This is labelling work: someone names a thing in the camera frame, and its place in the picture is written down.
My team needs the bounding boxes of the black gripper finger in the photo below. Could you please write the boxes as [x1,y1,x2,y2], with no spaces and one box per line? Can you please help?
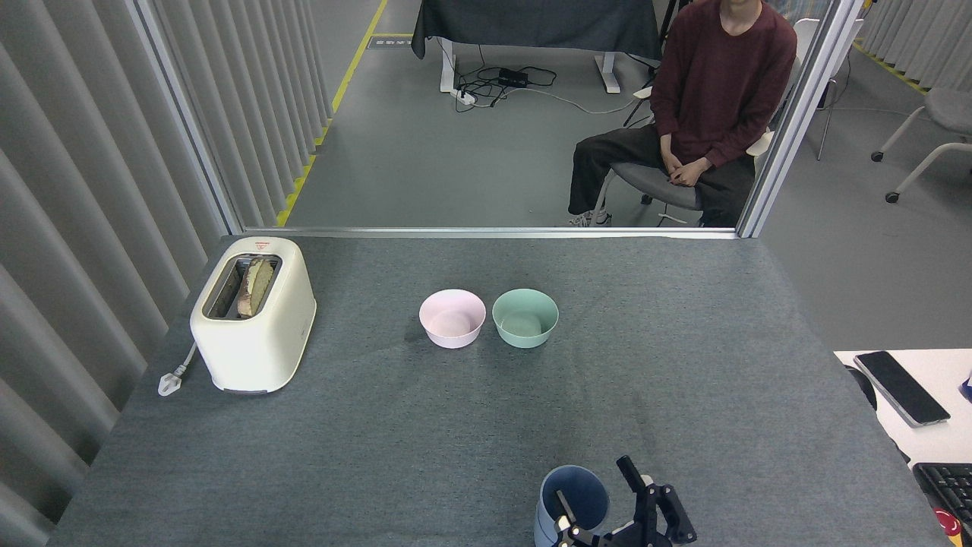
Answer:
[551,490,612,547]
[616,455,698,547]

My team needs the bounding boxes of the person's left hand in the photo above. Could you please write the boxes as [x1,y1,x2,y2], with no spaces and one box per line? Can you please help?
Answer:
[671,157,715,188]

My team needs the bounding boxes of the person's right hand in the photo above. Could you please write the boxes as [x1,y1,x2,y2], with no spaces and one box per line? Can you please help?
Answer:
[661,147,690,187]

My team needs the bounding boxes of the green bowl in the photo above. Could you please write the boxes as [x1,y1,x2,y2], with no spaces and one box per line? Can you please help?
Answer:
[491,288,560,349]

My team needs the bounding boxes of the pink bowl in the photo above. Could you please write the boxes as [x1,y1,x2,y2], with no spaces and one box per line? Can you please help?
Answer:
[418,289,487,349]

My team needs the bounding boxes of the black smartphone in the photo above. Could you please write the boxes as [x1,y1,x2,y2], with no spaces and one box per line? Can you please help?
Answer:
[853,350,951,428]

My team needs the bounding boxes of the red round object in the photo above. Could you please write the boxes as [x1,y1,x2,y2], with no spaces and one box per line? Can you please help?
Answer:
[933,507,964,547]

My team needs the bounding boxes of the black keyboard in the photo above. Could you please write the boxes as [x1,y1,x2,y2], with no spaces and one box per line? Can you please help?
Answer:
[912,462,972,533]

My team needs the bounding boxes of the white side table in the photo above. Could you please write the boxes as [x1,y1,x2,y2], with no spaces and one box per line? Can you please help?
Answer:
[833,348,972,466]

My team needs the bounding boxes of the grey seat chair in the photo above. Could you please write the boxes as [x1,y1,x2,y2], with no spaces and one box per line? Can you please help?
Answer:
[591,21,821,227]

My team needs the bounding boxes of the cream white toaster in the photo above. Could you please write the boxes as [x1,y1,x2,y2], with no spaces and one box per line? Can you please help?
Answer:
[189,236,317,395]

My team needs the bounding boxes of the toasted bread slice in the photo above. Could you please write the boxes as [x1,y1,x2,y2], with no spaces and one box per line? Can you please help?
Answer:
[236,256,276,318]

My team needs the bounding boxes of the white toaster power plug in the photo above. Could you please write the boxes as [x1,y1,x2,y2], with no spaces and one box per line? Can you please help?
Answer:
[157,342,200,397]

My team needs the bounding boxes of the person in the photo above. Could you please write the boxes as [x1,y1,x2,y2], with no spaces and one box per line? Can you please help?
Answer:
[568,0,798,228]

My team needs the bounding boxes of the white chair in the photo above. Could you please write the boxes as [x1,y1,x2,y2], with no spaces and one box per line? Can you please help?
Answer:
[794,17,865,162]

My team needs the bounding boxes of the table with dark cloth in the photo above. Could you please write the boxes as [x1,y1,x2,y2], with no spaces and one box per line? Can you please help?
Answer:
[411,0,663,94]

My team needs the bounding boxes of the grey wheeled office chair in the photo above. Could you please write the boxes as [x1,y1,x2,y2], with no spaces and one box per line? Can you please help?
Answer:
[870,87,972,204]

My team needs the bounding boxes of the silver horizontal rail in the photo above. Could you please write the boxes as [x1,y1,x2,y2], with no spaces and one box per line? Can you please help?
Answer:
[243,226,739,241]

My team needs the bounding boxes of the white floor cable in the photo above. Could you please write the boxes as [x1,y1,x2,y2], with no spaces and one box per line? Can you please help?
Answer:
[524,85,637,116]

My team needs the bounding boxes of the silver post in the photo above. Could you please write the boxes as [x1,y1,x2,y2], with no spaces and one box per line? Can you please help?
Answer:
[133,0,245,235]
[735,0,866,239]

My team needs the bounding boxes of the black floor cables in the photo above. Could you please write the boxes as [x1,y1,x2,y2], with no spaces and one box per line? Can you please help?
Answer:
[454,65,559,113]

